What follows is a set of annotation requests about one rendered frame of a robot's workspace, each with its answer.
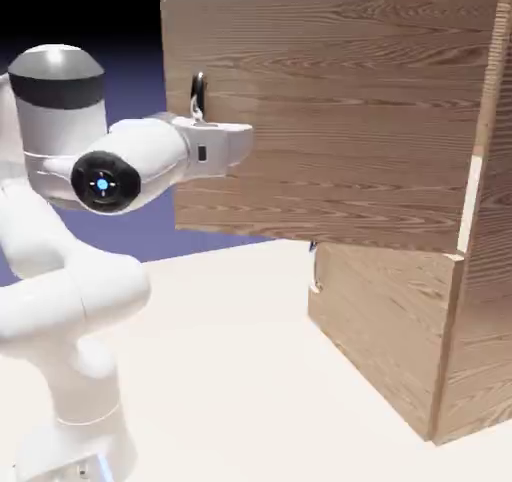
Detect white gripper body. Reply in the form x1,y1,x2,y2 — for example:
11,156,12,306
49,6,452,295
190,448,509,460
217,123,254,170

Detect large wood cabinet door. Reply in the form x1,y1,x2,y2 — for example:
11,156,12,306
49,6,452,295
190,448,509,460
159,0,502,256

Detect small wood cabinet door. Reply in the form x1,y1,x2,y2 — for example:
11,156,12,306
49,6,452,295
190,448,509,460
307,242,465,442

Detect light wood cabinet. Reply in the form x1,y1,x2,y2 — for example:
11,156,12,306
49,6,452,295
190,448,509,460
307,0,512,447

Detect curved dark metal handle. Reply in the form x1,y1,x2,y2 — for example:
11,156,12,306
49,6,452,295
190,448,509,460
308,240,322,294
189,71,208,126

